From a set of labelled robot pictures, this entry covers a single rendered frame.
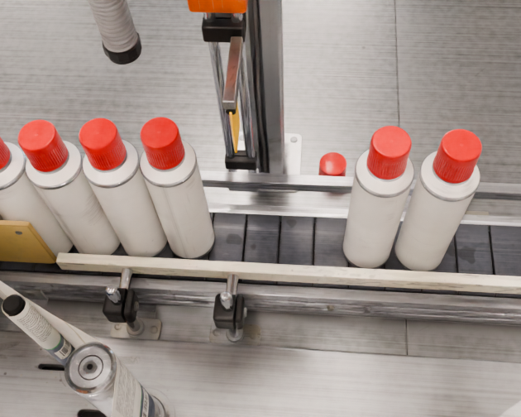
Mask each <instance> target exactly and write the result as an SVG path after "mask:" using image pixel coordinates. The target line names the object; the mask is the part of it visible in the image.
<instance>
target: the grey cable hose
mask: <svg viewBox="0 0 521 417"><path fill-rule="evenodd" d="M88 3H89V6H90V8H91V10H92V13H93V17H94V20H95V21H96V24H97V26H98V30H99V33H100V36H101V37H102V43H103V50H104V53H105V55H106V56H107V57H108V58H109V59H110V61H111V62H113V63H115V64H118V65H126V64H130V63H131V62H133V61H135V60H137V58H138V57H139V56H140V54H141V49H142V47H141V38H140V36H139V33H138V32H136V29H135V26H134V22H133V20H132V17H131V12H130V9H129V6H128V3H127V0H88Z"/></svg>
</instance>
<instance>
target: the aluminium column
mask: <svg viewBox="0 0 521 417"><path fill-rule="evenodd" d="M257 2H258V20H259V40H260V92H261V113H262V124H263V129H264V133H265V141H266V147H267V171H263V146H262V141H261V135H260V131H259V125H258V117H257V103H256V61H255V43H254V27H253V11H252V0H248V2H247V9H246V38H245V46H246V63H247V73H248V82H249V91H250V100H251V118H252V127H253V137H254V146H255V151H257V157H258V159H257V169H259V173H263V174H283V170H284V61H283V15H282V0H257Z"/></svg>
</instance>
